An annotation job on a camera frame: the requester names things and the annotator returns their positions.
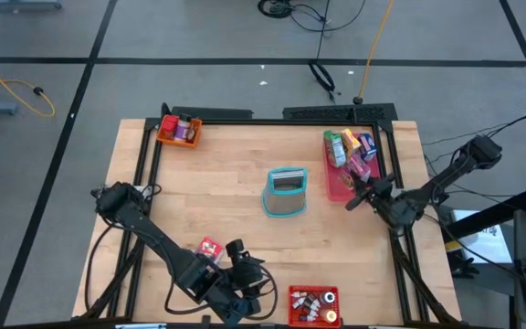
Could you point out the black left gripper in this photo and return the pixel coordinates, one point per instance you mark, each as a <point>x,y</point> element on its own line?
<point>247,274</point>

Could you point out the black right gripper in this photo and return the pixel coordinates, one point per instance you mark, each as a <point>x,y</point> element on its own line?
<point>397,208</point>

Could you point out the small pink box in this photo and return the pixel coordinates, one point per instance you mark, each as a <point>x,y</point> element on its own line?
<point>358,168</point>

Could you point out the blue Frosted Flakes cereal box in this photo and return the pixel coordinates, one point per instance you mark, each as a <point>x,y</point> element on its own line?
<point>367,146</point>

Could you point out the yellow Corn Pops cereal box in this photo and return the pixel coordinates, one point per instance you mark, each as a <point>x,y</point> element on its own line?
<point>350,142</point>

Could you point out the green Apple Jacks cereal box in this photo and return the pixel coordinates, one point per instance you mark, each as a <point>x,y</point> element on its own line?
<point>334,148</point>

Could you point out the red cereal box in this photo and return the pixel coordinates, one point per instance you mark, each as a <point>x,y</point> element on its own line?
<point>209,249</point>

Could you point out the blue grey basket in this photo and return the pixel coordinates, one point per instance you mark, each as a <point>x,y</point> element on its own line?
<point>285,194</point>

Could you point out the yellow Chefmaster colour bottle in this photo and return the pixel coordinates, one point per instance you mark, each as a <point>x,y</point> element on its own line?
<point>330,315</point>

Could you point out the small red box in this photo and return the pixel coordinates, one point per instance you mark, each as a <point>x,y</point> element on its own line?
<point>169,125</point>

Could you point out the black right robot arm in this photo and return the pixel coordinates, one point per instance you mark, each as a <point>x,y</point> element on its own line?
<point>455,176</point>

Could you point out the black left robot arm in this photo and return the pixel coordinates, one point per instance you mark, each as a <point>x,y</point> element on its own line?
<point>153,233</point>

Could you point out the pink plastic bin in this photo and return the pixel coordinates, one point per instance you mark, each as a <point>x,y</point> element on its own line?
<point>336,192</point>

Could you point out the small dropper bottle white cap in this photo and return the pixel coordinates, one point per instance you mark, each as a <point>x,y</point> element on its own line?
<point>315,310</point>
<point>300,294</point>
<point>298,303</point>

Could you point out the red plastic basket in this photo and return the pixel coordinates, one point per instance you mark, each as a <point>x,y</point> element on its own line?
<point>291,315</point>

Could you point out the black perforated plate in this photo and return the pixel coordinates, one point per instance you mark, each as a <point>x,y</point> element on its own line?
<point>327,113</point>

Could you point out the black clamp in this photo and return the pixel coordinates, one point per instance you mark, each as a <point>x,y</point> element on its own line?
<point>464,267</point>

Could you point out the white paper sheet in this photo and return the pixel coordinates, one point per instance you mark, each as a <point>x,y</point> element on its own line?
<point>482,242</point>

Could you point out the black desk leg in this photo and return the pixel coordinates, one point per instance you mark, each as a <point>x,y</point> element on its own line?
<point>496,212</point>

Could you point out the orange plastic basket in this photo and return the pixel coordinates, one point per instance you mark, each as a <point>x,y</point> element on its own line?
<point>176,142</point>

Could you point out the black flat bar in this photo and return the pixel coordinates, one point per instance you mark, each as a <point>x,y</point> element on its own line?
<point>213,113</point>

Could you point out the grey rolling stand base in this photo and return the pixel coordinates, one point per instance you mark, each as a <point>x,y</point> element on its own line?
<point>16,4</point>

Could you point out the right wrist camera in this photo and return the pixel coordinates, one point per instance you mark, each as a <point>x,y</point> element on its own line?
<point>384,182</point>

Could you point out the black table frame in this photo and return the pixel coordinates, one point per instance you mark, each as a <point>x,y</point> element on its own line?
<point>263,122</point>

